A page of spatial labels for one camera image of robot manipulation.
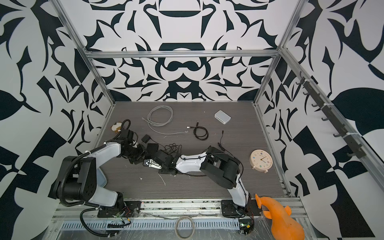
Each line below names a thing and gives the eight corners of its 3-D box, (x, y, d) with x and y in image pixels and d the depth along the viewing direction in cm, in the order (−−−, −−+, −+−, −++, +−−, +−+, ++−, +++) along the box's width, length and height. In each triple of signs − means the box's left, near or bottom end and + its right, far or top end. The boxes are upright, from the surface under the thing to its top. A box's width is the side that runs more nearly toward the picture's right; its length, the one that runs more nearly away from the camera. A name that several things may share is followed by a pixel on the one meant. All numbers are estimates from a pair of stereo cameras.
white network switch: (212, 116, 114) (213, 114, 112) (219, 110, 117) (220, 109, 116) (225, 125, 109) (225, 123, 107) (231, 119, 112) (232, 117, 111)
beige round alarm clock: (252, 172, 88) (254, 170, 85) (247, 151, 96) (248, 149, 93) (274, 172, 88) (276, 170, 85) (267, 151, 96) (269, 149, 93)
